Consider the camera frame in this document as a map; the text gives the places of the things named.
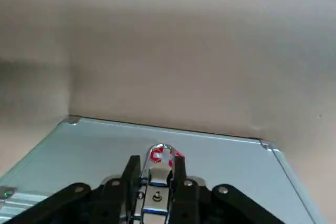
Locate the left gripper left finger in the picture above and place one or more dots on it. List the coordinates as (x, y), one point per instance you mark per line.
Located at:
(110, 200)

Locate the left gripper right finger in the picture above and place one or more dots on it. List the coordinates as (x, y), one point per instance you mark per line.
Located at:
(189, 203)

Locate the silver aluminium medical kit case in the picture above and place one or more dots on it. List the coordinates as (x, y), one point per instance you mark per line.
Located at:
(78, 150)

